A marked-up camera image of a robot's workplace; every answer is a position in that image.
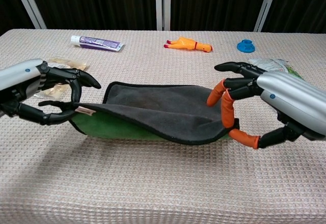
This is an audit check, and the orange-tipped silver right robot hand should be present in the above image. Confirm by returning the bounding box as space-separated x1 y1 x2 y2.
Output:
206 61 326 150

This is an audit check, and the purple and white toothpaste tube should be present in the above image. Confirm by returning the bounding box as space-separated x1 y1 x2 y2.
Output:
70 35 125 53

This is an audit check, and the beige waffle tablecloth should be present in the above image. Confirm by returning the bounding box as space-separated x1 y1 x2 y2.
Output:
0 28 326 224

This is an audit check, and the blue plastic disc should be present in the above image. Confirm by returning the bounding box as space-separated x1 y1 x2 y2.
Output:
236 39 257 54

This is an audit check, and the white double upright frame post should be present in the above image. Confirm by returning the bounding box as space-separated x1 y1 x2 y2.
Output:
154 0 171 31

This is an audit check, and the black pleated curtain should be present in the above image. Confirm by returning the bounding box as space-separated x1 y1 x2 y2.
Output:
262 0 326 34
0 0 36 36
170 0 266 32
24 0 157 31

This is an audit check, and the gray and green microfiber cloth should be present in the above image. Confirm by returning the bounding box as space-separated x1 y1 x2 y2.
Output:
68 81 241 146

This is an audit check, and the white slanted frame post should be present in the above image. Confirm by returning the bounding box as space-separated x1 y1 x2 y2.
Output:
10 0 47 30
253 0 281 33

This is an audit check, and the orange rubber chicken toy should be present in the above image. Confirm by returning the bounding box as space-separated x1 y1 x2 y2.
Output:
163 36 213 53

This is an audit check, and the clear plastic bag with greens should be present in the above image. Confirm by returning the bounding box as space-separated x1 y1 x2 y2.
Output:
248 58 305 81

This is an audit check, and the clear bag of beige snacks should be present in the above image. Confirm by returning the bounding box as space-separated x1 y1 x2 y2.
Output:
33 57 91 100

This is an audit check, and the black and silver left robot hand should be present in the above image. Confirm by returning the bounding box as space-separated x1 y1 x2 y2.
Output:
0 58 102 126

